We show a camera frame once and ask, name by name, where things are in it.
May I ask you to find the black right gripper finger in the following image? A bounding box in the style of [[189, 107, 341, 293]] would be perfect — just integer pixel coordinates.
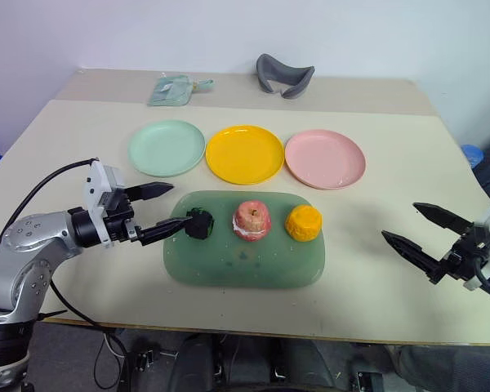
[[381, 229, 447, 284], [412, 202, 474, 238]]

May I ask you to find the yellow plate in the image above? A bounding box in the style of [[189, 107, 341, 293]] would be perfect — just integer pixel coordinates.
[[205, 124, 286, 185]]

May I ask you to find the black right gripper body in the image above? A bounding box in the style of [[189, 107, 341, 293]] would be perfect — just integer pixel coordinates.
[[431, 227, 490, 286]]

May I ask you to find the grey curved cushion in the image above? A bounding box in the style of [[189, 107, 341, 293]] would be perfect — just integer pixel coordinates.
[[256, 53, 316, 100]]

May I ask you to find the green translucent tray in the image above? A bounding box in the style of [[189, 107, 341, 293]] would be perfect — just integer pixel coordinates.
[[162, 190, 327, 290]]

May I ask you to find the light green plate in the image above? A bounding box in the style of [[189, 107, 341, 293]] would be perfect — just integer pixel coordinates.
[[127, 118, 207, 178]]

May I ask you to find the black cable under arm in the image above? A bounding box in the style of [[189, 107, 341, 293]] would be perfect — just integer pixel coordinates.
[[38, 279, 127, 391]]

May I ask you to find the dark green avocado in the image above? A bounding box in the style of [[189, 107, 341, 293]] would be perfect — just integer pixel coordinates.
[[185, 207, 216, 241]]

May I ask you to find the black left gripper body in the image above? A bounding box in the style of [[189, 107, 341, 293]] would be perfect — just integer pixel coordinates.
[[103, 188, 143, 247]]

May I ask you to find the grey rounded shape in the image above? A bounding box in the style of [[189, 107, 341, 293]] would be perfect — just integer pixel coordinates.
[[385, 344, 490, 392]]

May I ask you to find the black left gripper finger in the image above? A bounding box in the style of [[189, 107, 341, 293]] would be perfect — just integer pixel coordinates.
[[137, 216, 194, 247], [125, 181, 176, 203]]

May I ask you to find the small black bracket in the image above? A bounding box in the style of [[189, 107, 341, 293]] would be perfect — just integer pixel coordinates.
[[353, 369, 385, 392], [133, 346, 163, 375]]

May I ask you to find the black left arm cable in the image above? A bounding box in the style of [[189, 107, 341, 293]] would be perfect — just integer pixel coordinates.
[[0, 157, 100, 253]]

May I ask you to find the blue round cap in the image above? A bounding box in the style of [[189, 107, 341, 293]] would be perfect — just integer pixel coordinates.
[[460, 143, 485, 168]]

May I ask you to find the red apple in foam net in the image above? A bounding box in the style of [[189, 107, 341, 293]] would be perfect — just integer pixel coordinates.
[[231, 199, 273, 243]]

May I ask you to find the light green dustpan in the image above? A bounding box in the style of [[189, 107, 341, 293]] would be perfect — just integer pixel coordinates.
[[147, 73, 216, 108]]

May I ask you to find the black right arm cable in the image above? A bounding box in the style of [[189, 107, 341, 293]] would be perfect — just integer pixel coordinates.
[[473, 257, 490, 301]]

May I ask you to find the pink plate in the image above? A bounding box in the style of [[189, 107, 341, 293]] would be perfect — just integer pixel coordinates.
[[284, 129, 368, 191]]

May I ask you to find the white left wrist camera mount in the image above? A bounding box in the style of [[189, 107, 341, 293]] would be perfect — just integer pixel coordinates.
[[82, 159, 126, 249]]

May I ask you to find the orange fruit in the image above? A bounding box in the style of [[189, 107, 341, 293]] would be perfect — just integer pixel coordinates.
[[284, 204, 323, 243]]

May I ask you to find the black rounded shape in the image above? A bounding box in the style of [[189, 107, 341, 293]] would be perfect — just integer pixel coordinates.
[[173, 333, 226, 392]]

